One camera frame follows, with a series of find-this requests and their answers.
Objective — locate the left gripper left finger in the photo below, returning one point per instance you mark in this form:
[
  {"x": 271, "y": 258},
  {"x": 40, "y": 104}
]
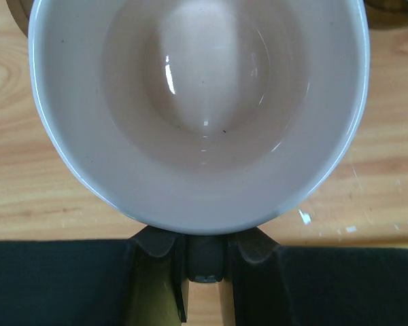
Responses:
[{"x": 134, "y": 281}]

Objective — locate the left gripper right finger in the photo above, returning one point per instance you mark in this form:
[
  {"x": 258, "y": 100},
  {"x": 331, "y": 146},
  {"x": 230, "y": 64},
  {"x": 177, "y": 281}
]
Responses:
[{"x": 267, "y": 283}]

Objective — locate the pink plastic cup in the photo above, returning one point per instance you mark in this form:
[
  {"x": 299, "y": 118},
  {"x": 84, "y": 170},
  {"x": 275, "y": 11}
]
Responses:
[{"x": 200, "y": 117}]

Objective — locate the dark wooden coaster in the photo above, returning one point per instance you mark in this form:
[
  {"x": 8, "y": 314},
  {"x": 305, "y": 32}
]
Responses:
[
  {"x": 386, "y": 14},
  {"x": 20, "y": 11}
]

